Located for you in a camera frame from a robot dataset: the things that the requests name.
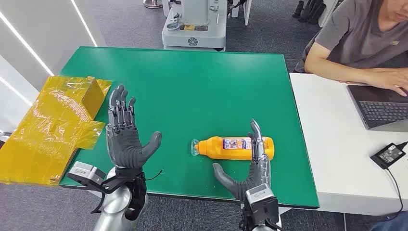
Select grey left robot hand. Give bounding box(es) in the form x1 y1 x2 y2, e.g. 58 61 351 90
105 84 163 168

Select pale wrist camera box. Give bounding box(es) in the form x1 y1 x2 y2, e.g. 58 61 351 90
244 184 280 224
66 161 107 189

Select thin black wrist wire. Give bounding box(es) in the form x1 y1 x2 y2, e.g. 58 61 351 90
144 169 164 182

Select person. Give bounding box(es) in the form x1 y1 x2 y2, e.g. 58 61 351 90
293 0 408 97

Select black boots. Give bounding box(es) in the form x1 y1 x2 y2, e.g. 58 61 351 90
292 0 328 26

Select dark grey laptop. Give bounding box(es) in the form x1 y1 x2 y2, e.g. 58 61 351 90
346 84 408 133

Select black power adapter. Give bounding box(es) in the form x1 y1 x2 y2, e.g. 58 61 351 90
370 142 407 170

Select green table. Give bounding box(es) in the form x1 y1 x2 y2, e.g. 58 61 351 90
59 46 320 210

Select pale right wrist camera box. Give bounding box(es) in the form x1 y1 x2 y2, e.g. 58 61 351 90
244 184 280 224

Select black adapter cable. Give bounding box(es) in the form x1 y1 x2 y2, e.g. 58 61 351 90
381 141 408 222

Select white desk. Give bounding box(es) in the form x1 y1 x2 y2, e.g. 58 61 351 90
289 72 408 217

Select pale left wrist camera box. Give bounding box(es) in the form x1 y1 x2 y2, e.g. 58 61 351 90
66 161 107 189

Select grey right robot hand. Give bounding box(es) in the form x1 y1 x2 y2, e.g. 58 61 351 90
212 118 272 202

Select orange plastic bottle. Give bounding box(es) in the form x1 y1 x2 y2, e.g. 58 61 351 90
191 136 275 161

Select white cabinet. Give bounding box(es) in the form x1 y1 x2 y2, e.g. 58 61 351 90
318 0 344 28

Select yellow taped cardboard box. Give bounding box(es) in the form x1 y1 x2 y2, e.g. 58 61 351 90
0 75 113 187

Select person's hand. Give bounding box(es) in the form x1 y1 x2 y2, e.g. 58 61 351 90
365 67 408 97

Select silver chair base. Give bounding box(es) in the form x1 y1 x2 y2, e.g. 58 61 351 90
142 0 164 9

